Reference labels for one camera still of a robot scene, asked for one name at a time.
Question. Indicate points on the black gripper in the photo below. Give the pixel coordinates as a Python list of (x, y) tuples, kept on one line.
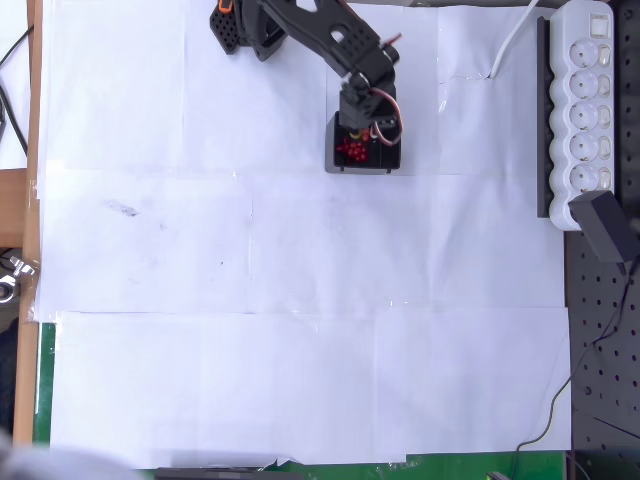
[(358, 131)]

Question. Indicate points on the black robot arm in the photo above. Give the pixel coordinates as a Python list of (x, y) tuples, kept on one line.
[(320, 25)]

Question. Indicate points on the black open box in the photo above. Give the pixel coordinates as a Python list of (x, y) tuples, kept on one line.
[(392, 159)]

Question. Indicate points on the white power strip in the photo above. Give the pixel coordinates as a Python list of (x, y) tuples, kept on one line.
[(582, 30)]

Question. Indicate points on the black power adapter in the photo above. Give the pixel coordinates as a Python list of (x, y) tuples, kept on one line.
[(600, 225)]

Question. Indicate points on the wooden table edge strip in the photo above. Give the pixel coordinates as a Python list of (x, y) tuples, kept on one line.
[(34, 125)]

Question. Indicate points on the black pegboard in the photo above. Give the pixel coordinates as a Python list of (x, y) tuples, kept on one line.
[(605, 375)]

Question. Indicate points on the brown wooden board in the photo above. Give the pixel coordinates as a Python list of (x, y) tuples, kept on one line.
[(12, 210)]

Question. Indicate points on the metal clamp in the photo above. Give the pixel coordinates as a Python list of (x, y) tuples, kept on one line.
[(20, 266)]

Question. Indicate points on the black flat device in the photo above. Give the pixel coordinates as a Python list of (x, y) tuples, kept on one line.
[(210, 474)]

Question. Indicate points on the green cutting mat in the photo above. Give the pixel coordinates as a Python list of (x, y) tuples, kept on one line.
[(45, 380)]

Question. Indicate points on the blurry grey object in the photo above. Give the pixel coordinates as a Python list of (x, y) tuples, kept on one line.
[(40, 465)]

